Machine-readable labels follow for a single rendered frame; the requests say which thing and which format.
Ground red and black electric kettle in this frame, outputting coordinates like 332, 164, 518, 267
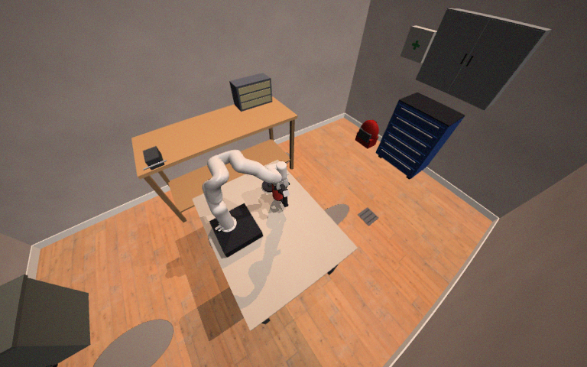
272, 183, 288, 207

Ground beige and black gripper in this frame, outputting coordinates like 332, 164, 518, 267
274, 177, 290, 194

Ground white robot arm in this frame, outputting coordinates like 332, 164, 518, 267
202, 150, 288, 232

